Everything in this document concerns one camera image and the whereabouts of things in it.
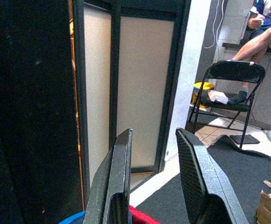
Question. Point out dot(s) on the red cloth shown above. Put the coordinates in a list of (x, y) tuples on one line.
[(142, 215)]

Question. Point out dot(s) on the white pink folded cloth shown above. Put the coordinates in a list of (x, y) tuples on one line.
[(218, 96)]

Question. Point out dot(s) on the black wooden door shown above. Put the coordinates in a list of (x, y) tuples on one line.
[(32, 105)]

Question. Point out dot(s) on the black metal folding chair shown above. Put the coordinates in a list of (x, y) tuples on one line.
[(236, 71)]

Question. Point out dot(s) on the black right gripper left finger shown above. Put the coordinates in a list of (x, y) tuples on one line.
[(116, 168)]

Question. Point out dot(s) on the black flat pad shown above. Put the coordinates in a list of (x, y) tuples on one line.
[(248, 139)]

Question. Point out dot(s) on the black framed frosted glass door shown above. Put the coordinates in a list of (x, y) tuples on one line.
[(144, 81)]

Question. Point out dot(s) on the black floor mat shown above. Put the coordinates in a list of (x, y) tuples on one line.
[(238, 172)]

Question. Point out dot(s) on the seated person blue white shirt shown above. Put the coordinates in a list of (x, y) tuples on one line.
[(266, 39)]

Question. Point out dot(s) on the yellow plastic bucket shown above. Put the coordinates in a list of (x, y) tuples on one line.
[(197, 87)]

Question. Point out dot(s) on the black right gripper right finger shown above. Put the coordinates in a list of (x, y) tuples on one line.
[(210, 182)]

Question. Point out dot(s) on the blue plastic laundry basin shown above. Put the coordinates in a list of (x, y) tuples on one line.
[(76, 218)]

